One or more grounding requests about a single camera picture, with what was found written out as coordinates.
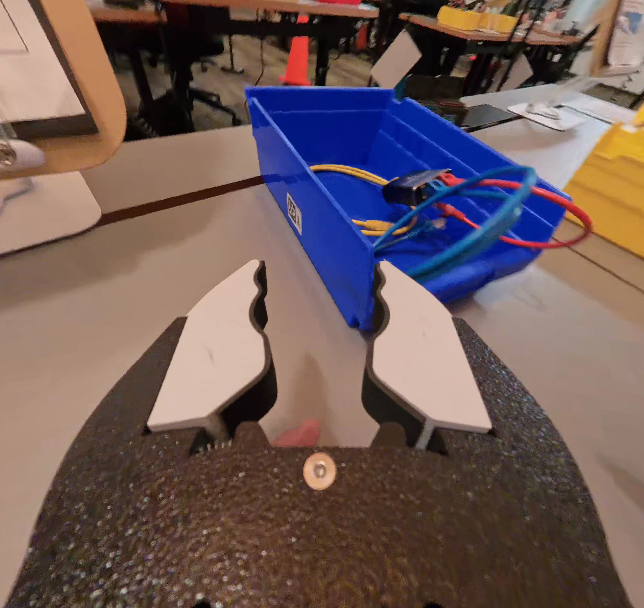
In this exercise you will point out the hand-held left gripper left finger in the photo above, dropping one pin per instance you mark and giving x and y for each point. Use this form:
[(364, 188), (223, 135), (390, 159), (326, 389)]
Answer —
[(216, 356)]

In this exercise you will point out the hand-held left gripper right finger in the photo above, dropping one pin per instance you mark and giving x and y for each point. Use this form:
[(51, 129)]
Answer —
[(422, 356)]

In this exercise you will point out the blue plastic bin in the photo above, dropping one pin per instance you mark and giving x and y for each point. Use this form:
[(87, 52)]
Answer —
[(327, 246)]

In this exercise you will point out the small black device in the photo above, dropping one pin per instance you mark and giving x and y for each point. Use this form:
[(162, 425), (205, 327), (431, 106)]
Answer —
[(410, 188)]

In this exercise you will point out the black flat pad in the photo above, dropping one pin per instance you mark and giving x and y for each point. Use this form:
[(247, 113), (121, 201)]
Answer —
[(485, 115)]

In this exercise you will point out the yellow plastic bin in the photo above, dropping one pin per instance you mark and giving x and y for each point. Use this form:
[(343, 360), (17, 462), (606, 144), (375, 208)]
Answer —
[(614, 190)]

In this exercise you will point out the wooden document stand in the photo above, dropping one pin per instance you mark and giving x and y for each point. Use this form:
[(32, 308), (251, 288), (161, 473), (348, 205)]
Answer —
[(95, 80), (601, 24)]

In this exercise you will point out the orange traffic cone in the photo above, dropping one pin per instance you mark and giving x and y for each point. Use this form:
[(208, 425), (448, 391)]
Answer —
[(298, 59)]

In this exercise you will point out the wooden work table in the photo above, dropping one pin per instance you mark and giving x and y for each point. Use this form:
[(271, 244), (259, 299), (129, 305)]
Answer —
[(241, 0), (493, 34)]

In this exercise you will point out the laminated illustrated sheet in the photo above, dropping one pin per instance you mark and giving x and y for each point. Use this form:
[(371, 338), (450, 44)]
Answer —
[(30, 80)]

